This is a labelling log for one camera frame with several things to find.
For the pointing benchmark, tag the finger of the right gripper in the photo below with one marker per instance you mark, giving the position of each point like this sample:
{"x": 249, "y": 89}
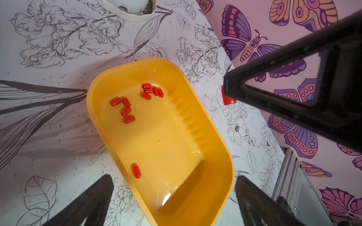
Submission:
{"x": 335, "y": 112}

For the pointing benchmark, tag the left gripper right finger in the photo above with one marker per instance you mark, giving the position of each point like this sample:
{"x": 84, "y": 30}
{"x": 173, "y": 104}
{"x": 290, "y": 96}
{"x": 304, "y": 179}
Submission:
{"x": 258, "y": 209}

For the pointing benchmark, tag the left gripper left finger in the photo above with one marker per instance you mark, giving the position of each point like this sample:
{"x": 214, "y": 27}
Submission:
{"x": 88, "y": 209}

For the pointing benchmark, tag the red sleeves in tray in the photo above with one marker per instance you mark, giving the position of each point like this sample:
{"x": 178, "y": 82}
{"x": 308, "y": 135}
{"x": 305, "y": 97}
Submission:
{"x": 132, "y": 130}

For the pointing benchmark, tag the yellow plastic tray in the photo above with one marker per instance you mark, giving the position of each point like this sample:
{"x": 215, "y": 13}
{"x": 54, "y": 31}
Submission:
{"x": 192, "y": 172}

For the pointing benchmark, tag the white pot green plant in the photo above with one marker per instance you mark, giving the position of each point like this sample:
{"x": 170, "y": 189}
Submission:
{"x": 130, "y": 10}

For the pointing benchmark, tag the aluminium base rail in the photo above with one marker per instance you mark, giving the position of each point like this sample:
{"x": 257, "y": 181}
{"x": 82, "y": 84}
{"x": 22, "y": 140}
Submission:
{"x": 295, "y": 193}

